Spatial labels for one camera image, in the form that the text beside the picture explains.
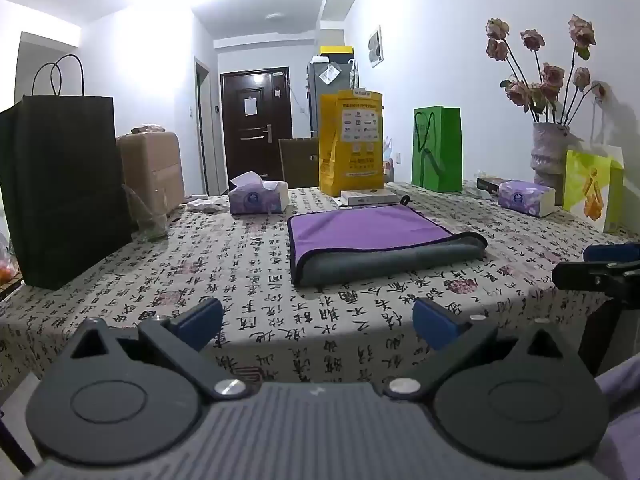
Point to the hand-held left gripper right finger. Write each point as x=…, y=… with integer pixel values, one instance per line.
x=434, y=326

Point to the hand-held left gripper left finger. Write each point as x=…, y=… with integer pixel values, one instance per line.
x=202, y=321

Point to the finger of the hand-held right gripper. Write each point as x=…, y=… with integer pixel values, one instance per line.
x=580, y=275
x=610, y=252

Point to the purple and grey towel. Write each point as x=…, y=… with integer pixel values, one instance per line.
x=370, y=240

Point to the yellow-green gift bag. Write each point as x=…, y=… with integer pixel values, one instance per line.
x=590, y=190

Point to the printed tablecloth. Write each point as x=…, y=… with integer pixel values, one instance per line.
x=250, y=272

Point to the pale purple cloth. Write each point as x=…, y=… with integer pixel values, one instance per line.
x=620, y=425

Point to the purple tissue pack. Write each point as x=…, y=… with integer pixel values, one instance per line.
x=525, y=197
x=260, y=197

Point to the grey wrapped vase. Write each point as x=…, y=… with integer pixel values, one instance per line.
x=547, y=155

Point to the clear glass cup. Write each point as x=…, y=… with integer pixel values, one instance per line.
x=150, y=217

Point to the crumpled white tissue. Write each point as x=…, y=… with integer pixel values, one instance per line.
x=205, y=204

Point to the small dark box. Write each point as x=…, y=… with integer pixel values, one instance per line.
x=487, y=185

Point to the flat white box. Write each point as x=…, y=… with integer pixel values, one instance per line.
x=367, y=197

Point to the brown cardboard box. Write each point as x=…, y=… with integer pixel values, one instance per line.
x=152, y=170

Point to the green paper bag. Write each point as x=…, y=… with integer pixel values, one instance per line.
x=439, y=150

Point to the dried pink roses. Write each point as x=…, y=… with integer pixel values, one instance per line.
x=550, y=77

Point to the brown chair back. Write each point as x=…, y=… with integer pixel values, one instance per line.
x=299, y=162

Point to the black paper bag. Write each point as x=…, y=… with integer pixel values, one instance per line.
x=65, y=190

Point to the yellow paper bag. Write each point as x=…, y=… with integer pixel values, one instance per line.
x=350, y=145

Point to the orange item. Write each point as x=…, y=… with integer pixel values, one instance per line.
x=6, y=270

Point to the dark brown door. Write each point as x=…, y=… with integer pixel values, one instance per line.
x=255, y=120

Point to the white paper sheet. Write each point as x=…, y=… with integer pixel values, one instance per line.
x=250, y=106

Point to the grey refrigerator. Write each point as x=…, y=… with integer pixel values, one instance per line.
x=320, y=105

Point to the yellow box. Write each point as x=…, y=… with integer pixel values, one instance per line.
x=336, y=52

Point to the ceiling lamp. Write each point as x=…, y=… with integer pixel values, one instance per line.
x=275, y=16

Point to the wall picture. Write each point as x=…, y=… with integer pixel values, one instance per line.
x=375, y=46

